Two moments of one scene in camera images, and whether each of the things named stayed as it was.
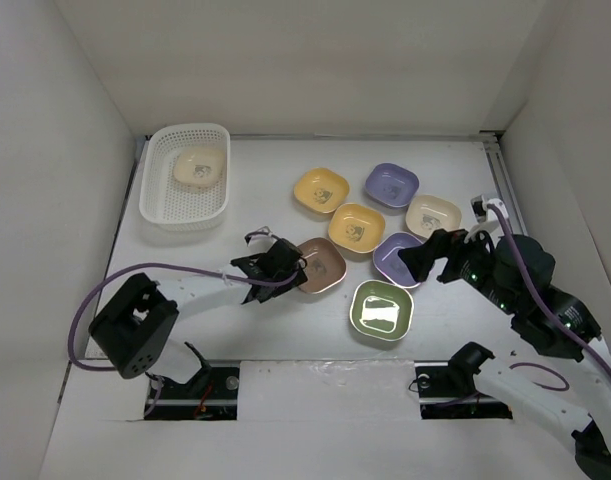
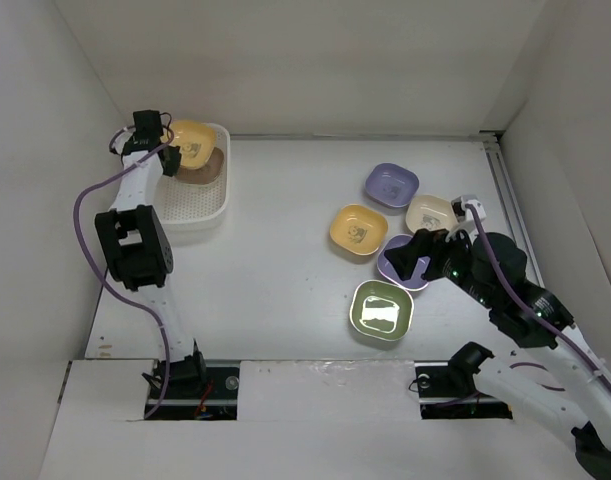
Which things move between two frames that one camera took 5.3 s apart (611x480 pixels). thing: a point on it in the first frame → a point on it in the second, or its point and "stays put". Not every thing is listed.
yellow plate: (356, 227) stays put
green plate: (382, 310) stays put
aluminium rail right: (503, 180) stays put
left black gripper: (285, 286) → (174, 163)
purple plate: (391, 184) stays put
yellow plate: (322, 189) → (195, 140)
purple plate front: (388, 260) stays put
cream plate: (427, 214) stays put
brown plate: (326, 265) → (205, 173)
